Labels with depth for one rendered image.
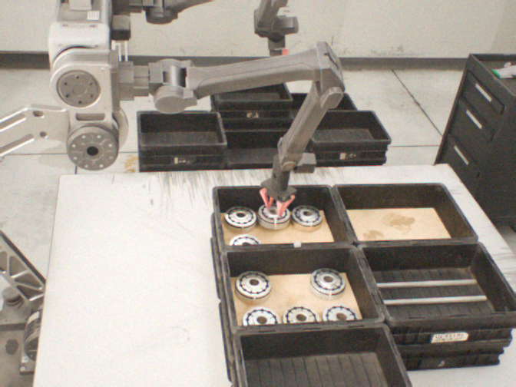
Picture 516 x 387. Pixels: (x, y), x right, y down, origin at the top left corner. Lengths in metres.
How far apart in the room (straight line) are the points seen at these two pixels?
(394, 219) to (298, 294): 0.52
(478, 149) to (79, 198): 1.96
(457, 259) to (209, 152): 1.31
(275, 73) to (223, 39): 3.37
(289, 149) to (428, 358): 0.70
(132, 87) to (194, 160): 1.47
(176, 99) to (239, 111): 1.81
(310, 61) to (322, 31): 3.50
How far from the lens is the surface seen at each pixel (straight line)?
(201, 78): 1.45
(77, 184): 2.41
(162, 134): 3.08
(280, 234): 1.99
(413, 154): 4.16
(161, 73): 1.45
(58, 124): 1.89
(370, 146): 3.05
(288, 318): 1.70
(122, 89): 1.43
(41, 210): 3.45
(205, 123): 3.09
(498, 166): 3.25
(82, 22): 1.58
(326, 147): 2.97
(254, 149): 3.21
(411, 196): 2.20
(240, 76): 1.44
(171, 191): 2.35
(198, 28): 4.74
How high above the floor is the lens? 2.12
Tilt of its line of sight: 37 degrees down
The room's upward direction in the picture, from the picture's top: 7 degrees clockwise
